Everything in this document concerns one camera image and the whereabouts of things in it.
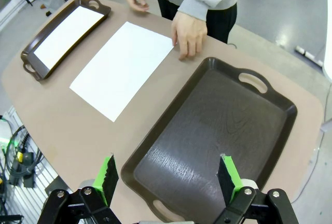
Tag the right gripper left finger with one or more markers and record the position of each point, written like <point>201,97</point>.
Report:
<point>109,180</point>

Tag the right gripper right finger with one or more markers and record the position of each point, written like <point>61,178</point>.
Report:
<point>227,180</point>

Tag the white A4 paper sheet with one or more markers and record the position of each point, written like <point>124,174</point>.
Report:
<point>122,73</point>
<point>67,36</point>

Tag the person's left hand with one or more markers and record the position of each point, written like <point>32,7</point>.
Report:
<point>189,34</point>

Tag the brown plastic serving tray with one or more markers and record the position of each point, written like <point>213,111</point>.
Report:
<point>220,120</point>
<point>48,30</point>

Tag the white rounded table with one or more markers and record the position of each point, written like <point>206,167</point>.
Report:
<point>329,27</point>

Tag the white power strip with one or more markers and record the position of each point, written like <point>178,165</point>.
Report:
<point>310,55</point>

